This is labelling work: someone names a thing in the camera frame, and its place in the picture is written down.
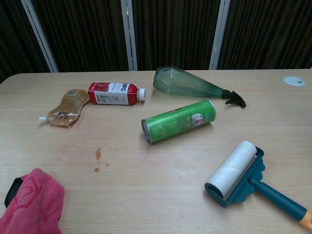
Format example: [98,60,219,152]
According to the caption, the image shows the green transparent spray bottle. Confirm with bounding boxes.
[153,66,247,108]

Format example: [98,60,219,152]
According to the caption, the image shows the pink cloth with black edge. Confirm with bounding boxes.
[0,167,65,234]

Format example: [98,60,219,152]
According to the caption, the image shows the grey round cable grommet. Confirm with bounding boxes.
[283,75,306,87]

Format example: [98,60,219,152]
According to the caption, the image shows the green chips can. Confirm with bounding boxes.
[141,98,217,145]

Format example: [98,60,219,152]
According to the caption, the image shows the teal lint roller orange handle end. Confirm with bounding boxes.
[204,140,312,230]

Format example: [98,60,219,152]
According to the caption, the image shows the red juice bottle white cap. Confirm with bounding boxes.
[87,82,146,106]

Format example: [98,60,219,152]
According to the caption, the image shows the brown spouted drink pouch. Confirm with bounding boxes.
[38,89,90,128]

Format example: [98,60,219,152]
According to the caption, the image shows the dark pleated curtain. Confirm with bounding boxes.
[0,0,312,83]

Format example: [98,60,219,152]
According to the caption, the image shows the white partition post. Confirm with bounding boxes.
[121,0,138,71]
[20,0,59,73]
[209,0,231,71]

